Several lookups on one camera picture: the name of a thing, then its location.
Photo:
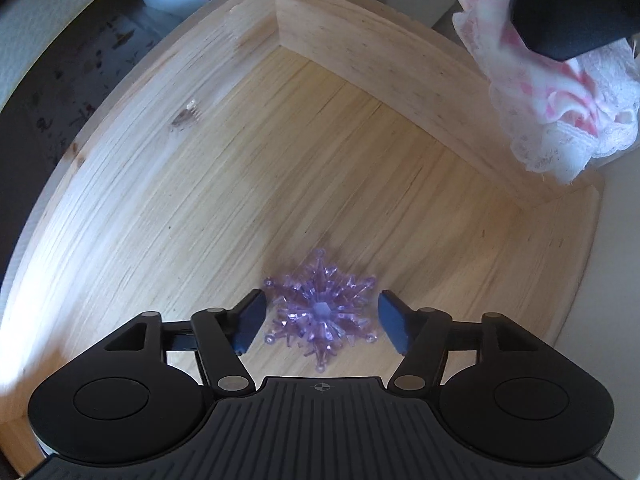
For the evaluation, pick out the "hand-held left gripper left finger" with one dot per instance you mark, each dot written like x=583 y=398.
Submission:
x=250 y=321

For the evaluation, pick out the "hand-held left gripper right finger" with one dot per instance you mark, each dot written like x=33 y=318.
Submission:
x=392 y=322

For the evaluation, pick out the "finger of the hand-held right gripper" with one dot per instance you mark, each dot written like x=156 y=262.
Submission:
x=565 y=15

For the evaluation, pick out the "purple crystal snowflake ornament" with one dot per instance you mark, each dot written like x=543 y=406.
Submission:
x=320 y=315

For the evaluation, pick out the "pink white lace cloth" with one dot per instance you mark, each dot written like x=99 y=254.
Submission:
x=540 y=105

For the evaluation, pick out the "wooden drawer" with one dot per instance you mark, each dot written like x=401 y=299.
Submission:
x=225 y=185

